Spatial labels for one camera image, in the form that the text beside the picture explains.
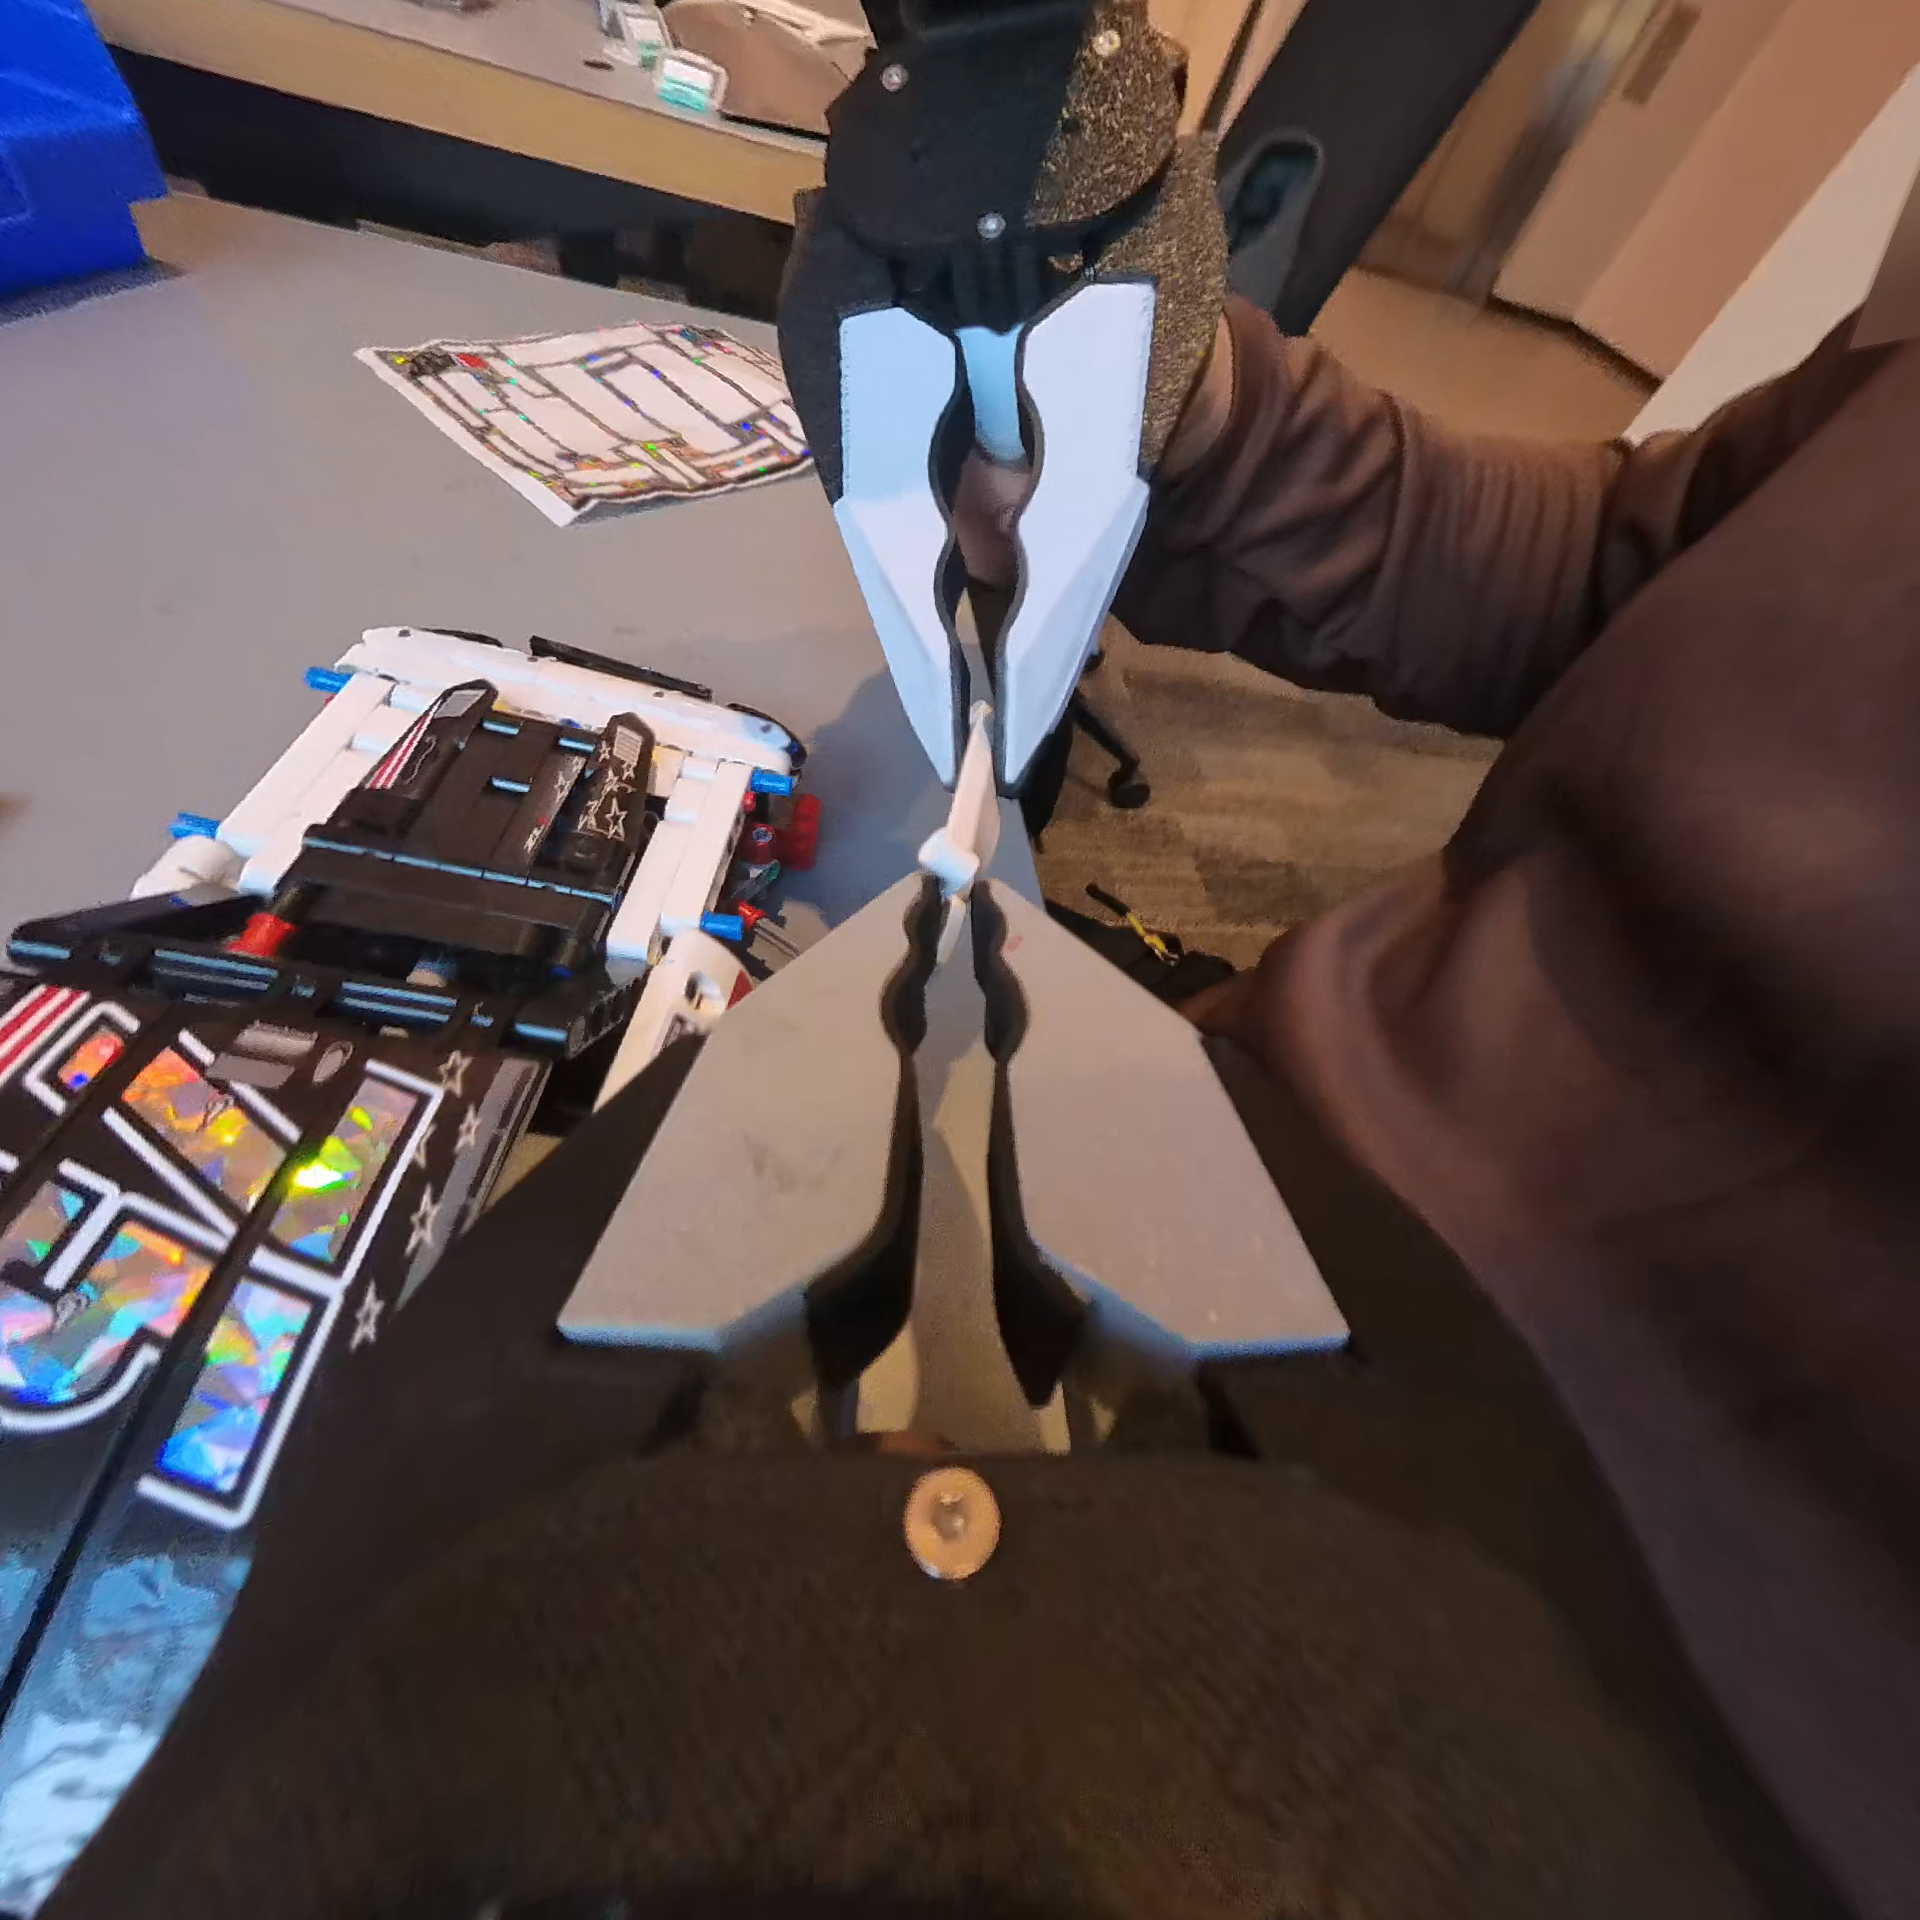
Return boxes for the white curved brick piece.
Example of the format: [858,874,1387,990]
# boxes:
[916,696,1007,961]

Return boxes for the person's right hand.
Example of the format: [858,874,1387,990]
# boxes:
[962,449,1040,604]

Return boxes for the holographic sticker sheet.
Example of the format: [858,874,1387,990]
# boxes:
[355,322,813,529]

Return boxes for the person's torso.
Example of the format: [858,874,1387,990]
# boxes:
[1185,336,1920,1920]

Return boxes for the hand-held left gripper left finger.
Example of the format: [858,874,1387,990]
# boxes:
[555,874,942,1390]

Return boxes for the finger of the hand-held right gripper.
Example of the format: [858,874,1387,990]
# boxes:
[831,299,983,789]
[990,277,1159,793]

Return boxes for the toy brick race car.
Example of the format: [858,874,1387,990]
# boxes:
[0,627,826,1920]

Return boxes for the blue plastic bin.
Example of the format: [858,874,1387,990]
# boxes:
[0,0,170,301]

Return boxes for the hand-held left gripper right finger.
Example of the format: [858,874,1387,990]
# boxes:
[971,874,1354,1407]

